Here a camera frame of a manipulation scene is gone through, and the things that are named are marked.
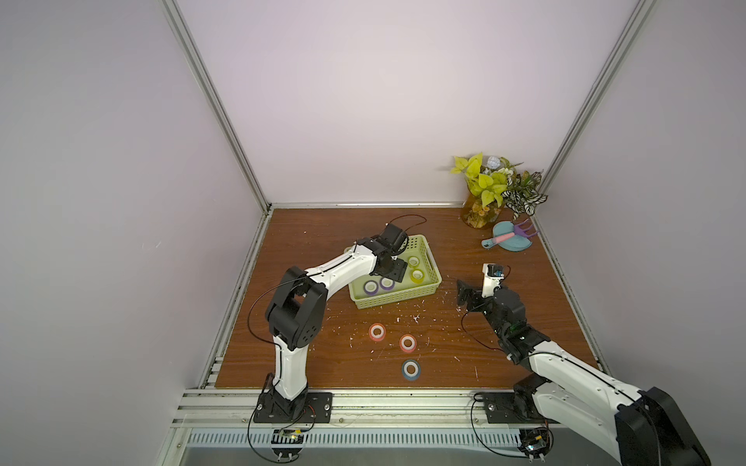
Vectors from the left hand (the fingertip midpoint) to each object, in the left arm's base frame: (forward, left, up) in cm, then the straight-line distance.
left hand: (396, 269), depth 93 cm
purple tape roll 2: (-3, +3, -5) cm, 6 cm away
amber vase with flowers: (+25, -31, -1) cm, 40 cm away
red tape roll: (-19, +6, -6) cm, 21 cm away
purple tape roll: (-4, +8, -6) cm, 11 cm away
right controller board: (-45, -34, -8) cm, 57 cm away
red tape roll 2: (-22, -3, -6) cm, 23 cm away
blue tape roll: (-29, -4, -7) cm, 30 cm away
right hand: (-6, -23, +6) cm, 25 cm away
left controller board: (-46, +28, -11) cm, 55 cm away
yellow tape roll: (+1, -7, -6) cm, 9 cm away
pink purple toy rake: (+22, -49, -6) cm, 54 cm away
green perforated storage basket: (+12, -8, -3) cm, 15 cm away
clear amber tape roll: (+7, -6, -5) cm, 11 cm away
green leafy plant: (+25, -33, +18) cm, 45 cm away
